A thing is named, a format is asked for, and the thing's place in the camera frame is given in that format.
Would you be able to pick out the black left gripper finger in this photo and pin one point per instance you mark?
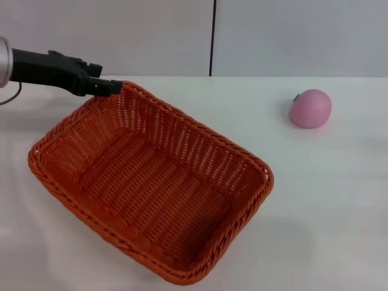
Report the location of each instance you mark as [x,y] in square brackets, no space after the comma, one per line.
[104,87]
[94,69]

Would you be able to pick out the black vertical wall strip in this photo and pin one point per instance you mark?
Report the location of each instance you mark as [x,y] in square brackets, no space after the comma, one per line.
[212,38]

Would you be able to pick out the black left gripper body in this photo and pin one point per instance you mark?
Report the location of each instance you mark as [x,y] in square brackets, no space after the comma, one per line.
[45,71]

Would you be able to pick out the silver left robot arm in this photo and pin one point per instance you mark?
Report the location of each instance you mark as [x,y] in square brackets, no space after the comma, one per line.
[4,62]

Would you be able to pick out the pink peach toy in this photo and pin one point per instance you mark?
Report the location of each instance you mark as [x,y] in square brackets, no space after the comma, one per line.
[310,107]

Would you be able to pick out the orange woven plastic basket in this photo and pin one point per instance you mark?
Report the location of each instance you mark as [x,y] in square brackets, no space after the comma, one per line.
[151,179]

